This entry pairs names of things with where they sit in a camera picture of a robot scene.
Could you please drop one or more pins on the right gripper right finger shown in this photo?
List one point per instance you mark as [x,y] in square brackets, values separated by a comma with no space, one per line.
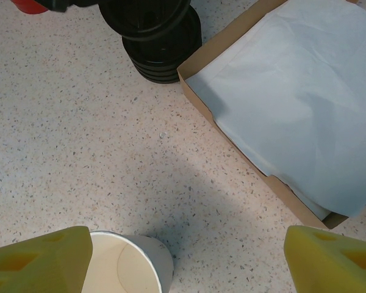
[332,265]

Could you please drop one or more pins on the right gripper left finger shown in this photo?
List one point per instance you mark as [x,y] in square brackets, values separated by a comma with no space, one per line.
[33,262]

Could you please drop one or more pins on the white paper coffee cup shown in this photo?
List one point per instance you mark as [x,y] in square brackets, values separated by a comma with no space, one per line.
[125,268]

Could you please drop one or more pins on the stack of white napkins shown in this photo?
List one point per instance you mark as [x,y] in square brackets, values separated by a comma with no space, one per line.
[292,91]

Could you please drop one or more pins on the white napkin on cardboard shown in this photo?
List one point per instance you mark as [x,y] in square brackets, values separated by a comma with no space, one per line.
[334,221]

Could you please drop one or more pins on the stack of black lids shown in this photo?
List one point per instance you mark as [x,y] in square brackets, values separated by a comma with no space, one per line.
[161,61]

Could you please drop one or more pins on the red plastic cup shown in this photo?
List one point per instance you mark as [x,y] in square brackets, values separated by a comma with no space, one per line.
[30,7]

